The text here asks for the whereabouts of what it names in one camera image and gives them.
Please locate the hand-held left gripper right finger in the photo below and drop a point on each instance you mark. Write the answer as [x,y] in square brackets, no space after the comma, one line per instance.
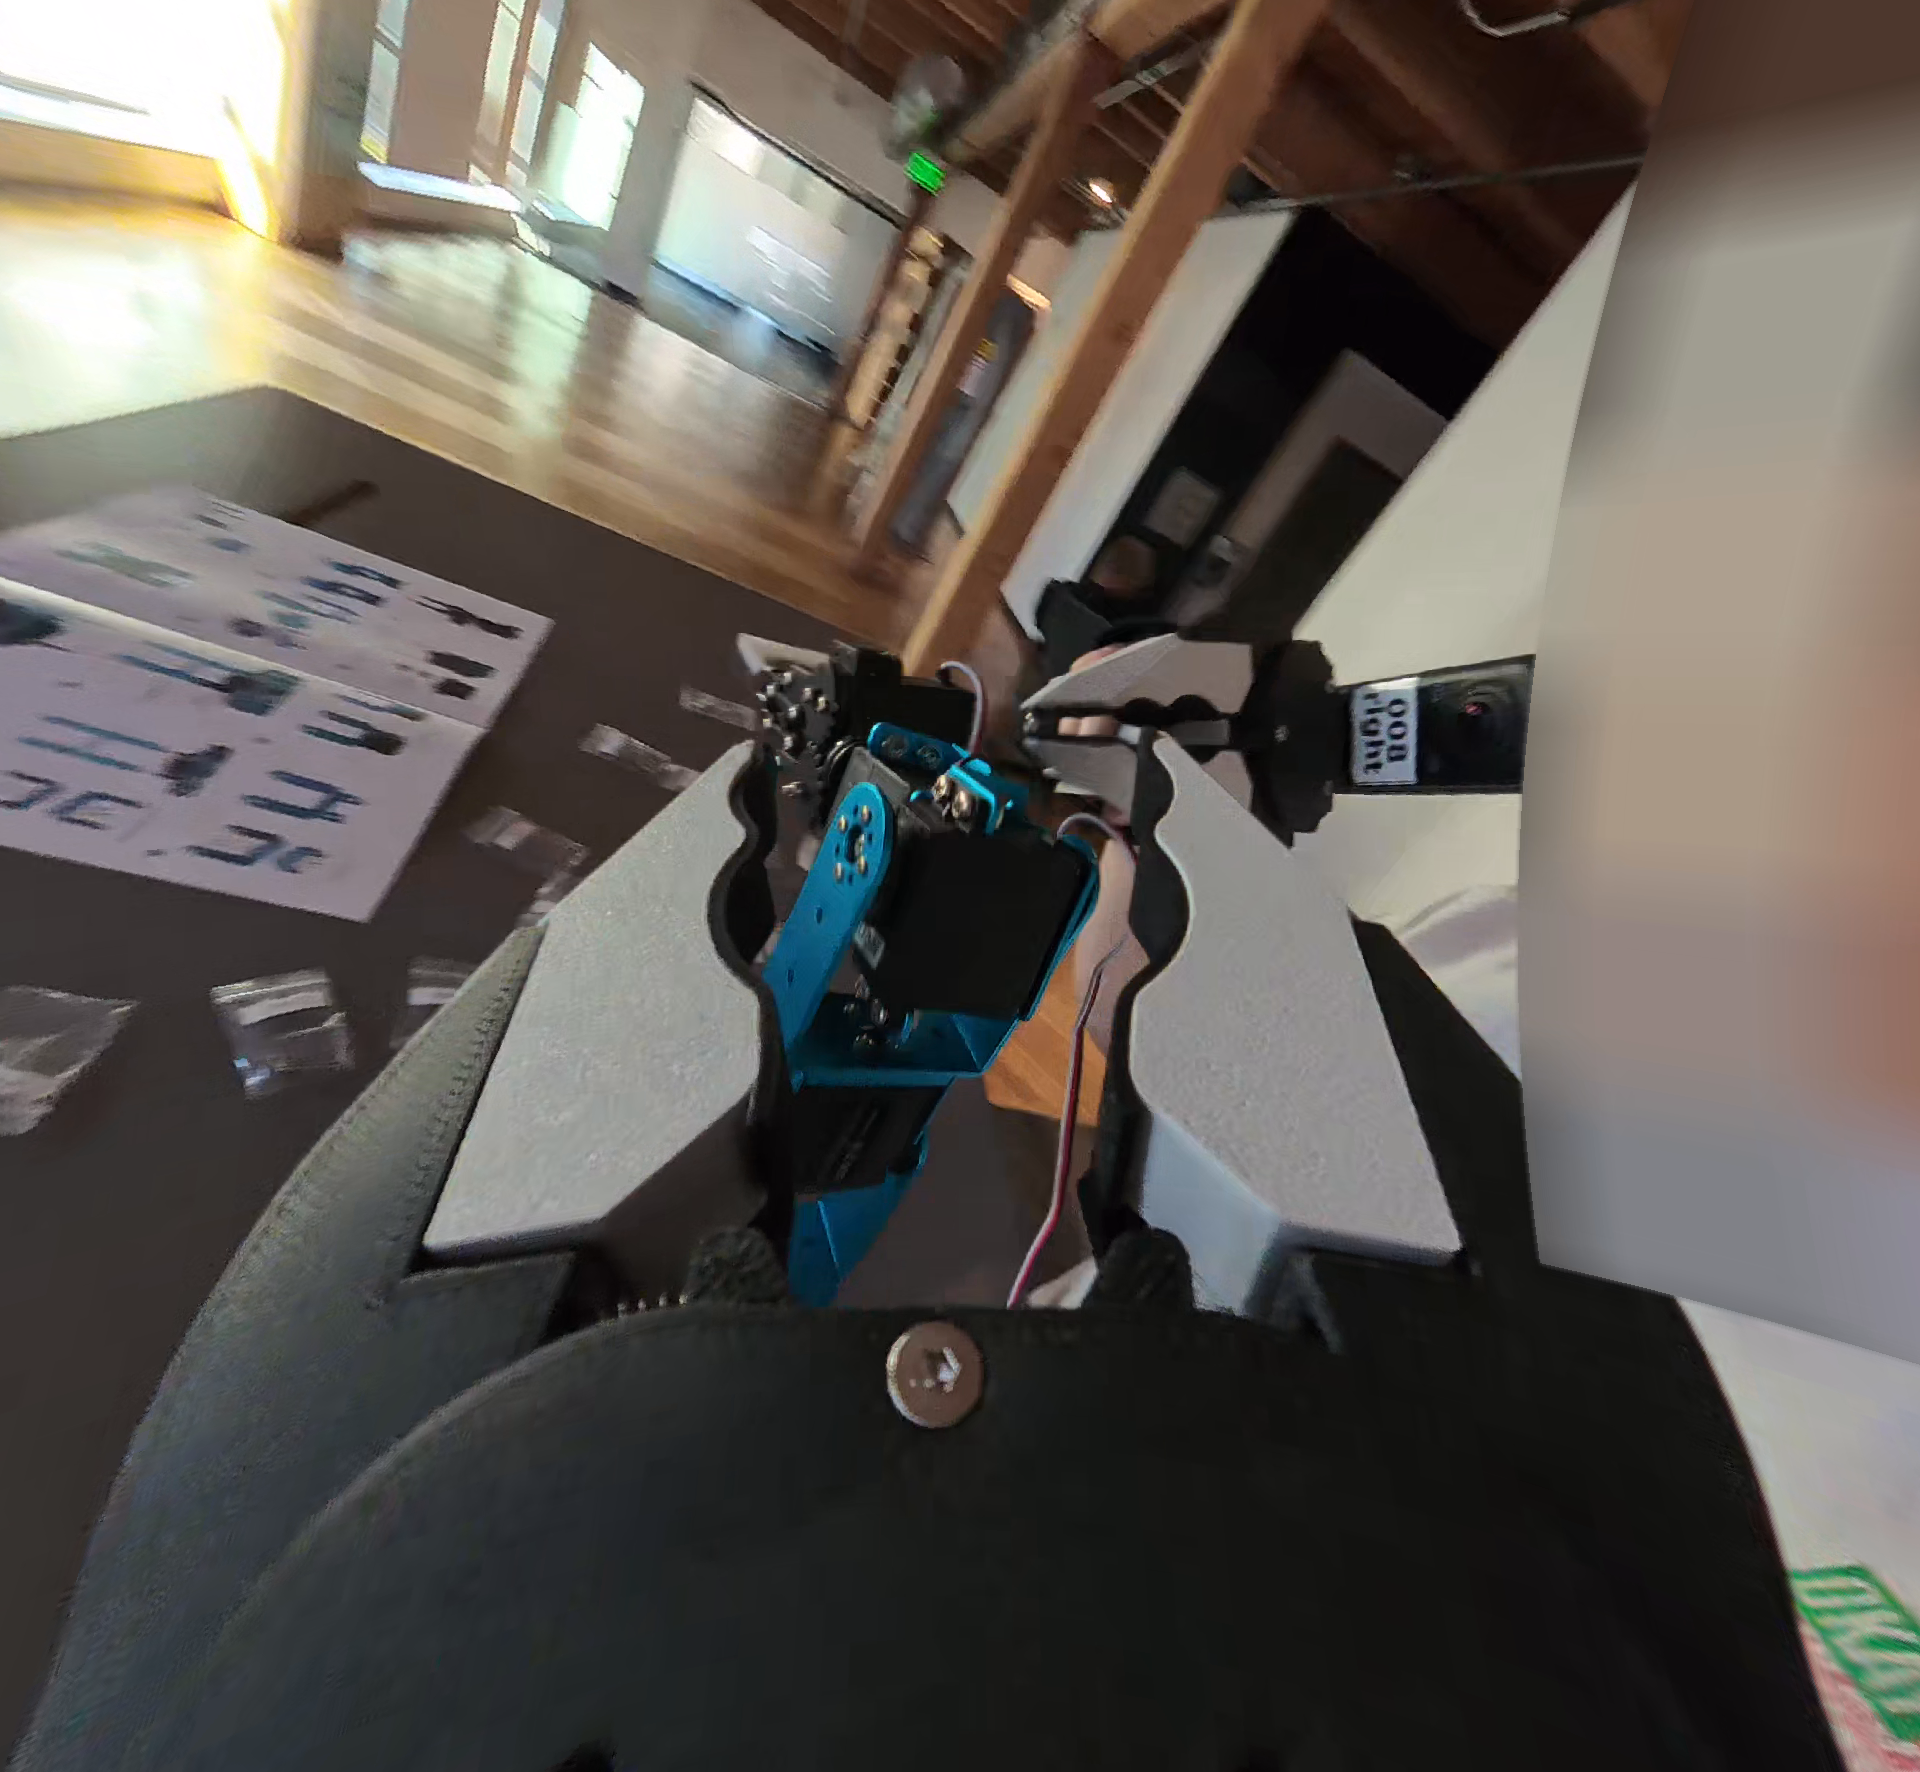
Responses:
[1275,1068]

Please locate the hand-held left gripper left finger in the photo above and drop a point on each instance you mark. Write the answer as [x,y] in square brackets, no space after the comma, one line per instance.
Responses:
[600,1051]

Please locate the thick wooden post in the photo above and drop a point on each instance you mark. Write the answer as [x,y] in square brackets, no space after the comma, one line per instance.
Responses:
[1169,226]

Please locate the blue toy robot arm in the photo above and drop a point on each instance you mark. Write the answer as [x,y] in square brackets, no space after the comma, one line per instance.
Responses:
[840,903]

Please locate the white instruction booklet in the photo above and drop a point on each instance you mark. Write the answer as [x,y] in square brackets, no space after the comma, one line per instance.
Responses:
[225,693]

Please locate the green exit sign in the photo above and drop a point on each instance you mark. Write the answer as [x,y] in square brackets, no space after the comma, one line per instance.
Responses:
[927,170]

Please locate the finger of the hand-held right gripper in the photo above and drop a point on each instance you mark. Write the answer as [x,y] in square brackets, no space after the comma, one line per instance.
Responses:
[1184,670]
[1218,760]

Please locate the dark grey desk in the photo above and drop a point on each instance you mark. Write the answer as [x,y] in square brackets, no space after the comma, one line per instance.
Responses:
[165,941]

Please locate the slim wooden post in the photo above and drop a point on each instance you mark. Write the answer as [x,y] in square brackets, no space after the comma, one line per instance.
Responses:
[989,302]

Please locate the person in white shirt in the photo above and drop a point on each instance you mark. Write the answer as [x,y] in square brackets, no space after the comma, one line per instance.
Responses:
[1441,903]

